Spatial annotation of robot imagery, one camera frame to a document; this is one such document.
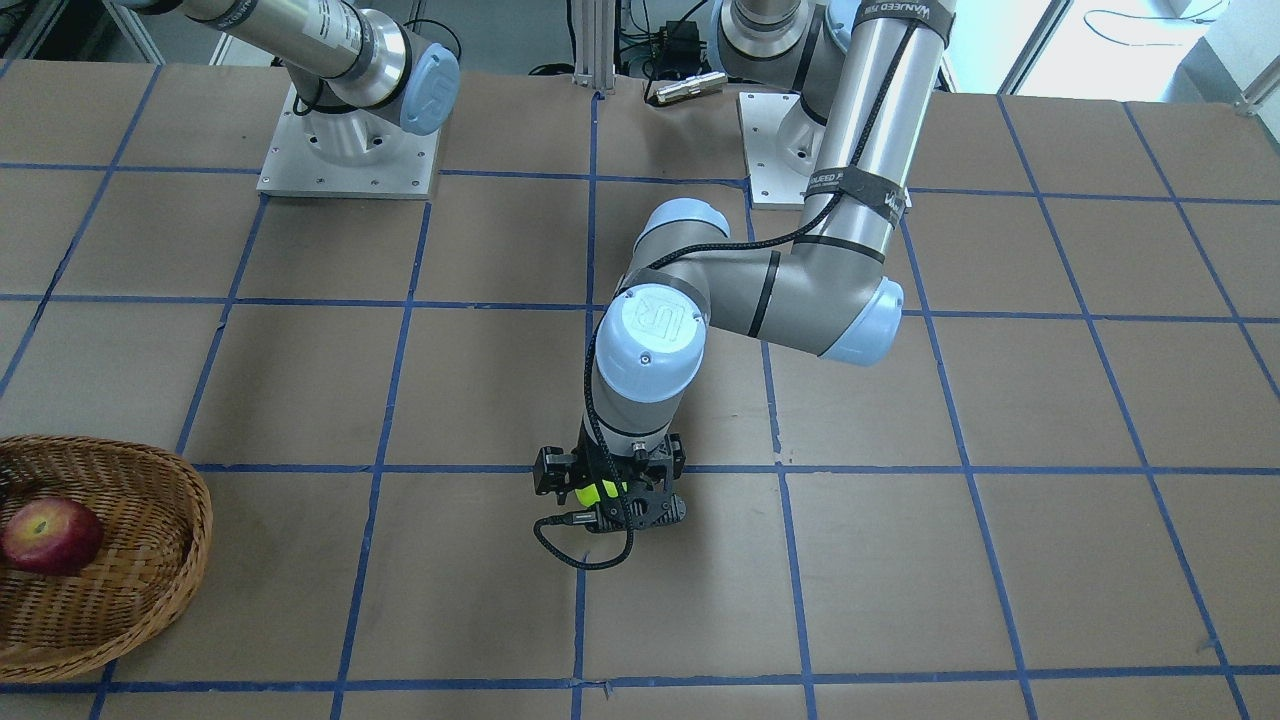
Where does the green apple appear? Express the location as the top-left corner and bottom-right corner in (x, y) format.
(573, 480), (627, 509)

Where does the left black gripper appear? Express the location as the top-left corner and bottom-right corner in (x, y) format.
(532, 425), (686, 498)

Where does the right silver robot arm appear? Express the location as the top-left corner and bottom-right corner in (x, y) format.
(124, 1), (461, 136)

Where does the wicker basket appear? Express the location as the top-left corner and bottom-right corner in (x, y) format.
(1, 436), (214, 683)

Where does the aluminium frame post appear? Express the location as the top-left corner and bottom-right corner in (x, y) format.
(567, 1), (620, 97)

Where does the red yellow apple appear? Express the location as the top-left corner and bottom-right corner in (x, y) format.
(3, 497), (105, 577)

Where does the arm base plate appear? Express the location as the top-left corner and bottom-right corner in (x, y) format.
(739, 92), (911, 211)
(256, 88), (442, 201)

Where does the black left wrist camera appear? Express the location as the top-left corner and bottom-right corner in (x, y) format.
(570, 483), (687, 533)

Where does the black power adapter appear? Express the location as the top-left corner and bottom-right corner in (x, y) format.
(658, 20), (701, 53)

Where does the silver metal cylinder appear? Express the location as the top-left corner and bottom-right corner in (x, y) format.
(645, 70), (730, 108)

